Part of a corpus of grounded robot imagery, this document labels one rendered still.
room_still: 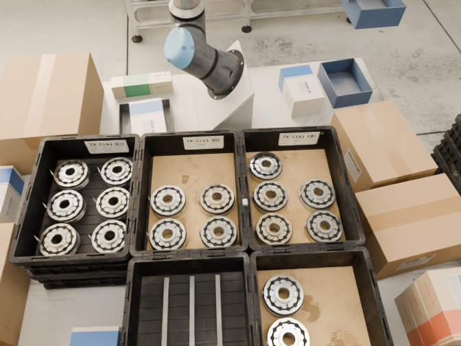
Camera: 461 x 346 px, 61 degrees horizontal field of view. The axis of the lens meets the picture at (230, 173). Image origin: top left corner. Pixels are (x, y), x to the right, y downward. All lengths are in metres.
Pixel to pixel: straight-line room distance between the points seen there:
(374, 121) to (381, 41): 1.89
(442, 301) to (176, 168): 0.81
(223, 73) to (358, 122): 0.48
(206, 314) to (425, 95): 2.27
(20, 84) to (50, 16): 2.06
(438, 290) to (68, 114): 1.18
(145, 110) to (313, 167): 0.64
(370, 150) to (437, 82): 1.79
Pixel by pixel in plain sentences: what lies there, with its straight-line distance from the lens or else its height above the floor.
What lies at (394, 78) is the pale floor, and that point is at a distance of 2.96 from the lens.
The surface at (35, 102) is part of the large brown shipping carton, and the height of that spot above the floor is 0.90.
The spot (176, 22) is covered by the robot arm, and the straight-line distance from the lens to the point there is 1.38.
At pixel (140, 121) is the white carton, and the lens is 1.44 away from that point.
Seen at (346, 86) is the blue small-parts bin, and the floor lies 0.70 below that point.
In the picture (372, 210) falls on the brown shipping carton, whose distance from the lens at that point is 1.19.
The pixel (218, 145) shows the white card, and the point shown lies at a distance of 1.23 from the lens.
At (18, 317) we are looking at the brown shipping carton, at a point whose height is 0.73.
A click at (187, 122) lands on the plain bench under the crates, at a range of 1.53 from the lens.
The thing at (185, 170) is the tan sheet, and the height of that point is 0.83.
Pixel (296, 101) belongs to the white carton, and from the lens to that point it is 1.50.
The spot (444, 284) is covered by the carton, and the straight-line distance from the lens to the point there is 1.09.
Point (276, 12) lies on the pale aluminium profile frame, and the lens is 3.11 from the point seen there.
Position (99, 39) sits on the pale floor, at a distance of 3.22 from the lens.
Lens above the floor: 1.84
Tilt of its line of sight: 56 degrees down
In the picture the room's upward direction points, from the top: straight up
